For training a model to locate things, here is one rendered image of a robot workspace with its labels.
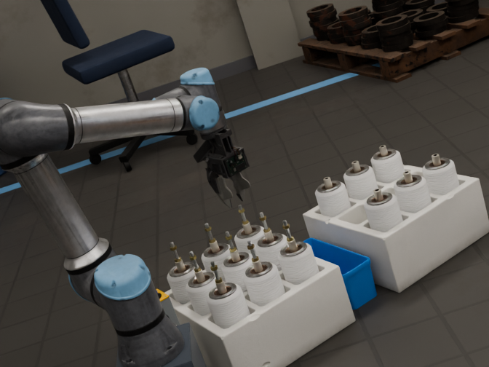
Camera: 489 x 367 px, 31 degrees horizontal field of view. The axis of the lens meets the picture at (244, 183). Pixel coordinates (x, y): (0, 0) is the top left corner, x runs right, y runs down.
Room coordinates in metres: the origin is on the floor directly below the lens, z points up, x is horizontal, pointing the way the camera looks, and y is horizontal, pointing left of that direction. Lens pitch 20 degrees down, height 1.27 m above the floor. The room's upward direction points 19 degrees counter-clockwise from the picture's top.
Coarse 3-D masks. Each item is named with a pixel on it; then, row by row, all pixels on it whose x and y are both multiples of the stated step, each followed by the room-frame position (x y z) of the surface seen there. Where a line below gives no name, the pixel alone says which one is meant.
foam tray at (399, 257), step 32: (448, 192) 2.33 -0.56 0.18; (480, 192) 2.35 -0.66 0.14; (320, 224) 2.45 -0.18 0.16; (352, 224) 2.34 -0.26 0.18; (416, 224) 2.24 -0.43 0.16; (448, 224) 2.29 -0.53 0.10; (480, 224) 2.34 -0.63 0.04; (384, 256) 2.20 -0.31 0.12; (416, 256) 2.22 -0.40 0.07; (448, 256) 2.27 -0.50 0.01
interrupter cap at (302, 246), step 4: (296, 244) 2.17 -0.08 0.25; (300, 244) 2.16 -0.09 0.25; (304, 244) 2.16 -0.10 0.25; (284, 248) 2.17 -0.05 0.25; (288, 248) 2.17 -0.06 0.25; (300, 248) 2.14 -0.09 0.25; (304, 248) 2.13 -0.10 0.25; (280, 252) 2.15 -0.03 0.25; (284, 252) 2.15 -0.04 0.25; (288, 252) 2.15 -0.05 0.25; (292, 252) 2.14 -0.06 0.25; (296, 252) 2.12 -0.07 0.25; (300, 252) 2.12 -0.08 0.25; (288, 256) 2.12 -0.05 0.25
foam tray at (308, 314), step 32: (288, 288) 2.09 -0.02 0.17; (320, 288) 2.08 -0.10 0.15; (192, 320) 2.09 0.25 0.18; (256, 320) 1.99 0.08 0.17; (288, 320) 2.03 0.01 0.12; (320, 320) 2.07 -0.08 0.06; (352, 320) 2.11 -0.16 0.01; (224, 352) 1.96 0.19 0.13; (256, 352) 1.98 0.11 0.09; (288, 352) 2.02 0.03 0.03
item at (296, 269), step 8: (280, 256) 2.14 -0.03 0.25; (296, 256) 2.11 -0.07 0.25; (304, 256) 2.11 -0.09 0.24; (312, 256) 2.13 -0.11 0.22; (280, 264) 2.14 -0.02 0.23; (288, 264) 2.11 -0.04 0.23; (296, 264) 2.10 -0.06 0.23; (304, 264) 2.11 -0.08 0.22; (312, 264) 2.12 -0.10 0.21; (288, 272) 2.12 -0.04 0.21; (296, 272) 2.11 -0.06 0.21; (304, 272) 2.11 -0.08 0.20; (312, 272) 2.11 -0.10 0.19; (288, 280) 2.13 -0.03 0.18; (296, 280) 2.11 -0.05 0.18; (304, 280) 2.10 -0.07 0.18
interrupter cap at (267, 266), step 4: (264, 264) 2.12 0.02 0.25; (268, 264) 2.11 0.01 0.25; (248, 268) 2.12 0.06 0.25; (252, 268) 2.12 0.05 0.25; (264, 268) 2.10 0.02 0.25; (268, 268) 2.09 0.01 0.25; (248, 272) 2.10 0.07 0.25; (252, 272) 2.10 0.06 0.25; (256, 272) 2.09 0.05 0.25; (260, 272) 2.08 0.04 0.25; (264, 272) 2.07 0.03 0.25; (248, 276) 2.08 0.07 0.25; (252, 276) 2.07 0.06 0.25; (256, 276) 2.06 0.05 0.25; (260, 276) 2.06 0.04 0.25
